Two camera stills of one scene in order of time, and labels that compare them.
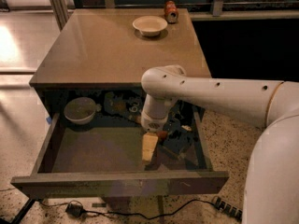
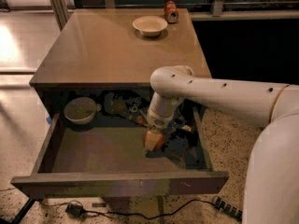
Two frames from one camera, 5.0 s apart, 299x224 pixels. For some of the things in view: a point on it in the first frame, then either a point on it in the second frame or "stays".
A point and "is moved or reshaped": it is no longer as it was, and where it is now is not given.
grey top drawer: (96, 150) stays
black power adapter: (75, 209) stays
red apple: (162, 134) is moved or reshaped
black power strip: (227, 207) stays
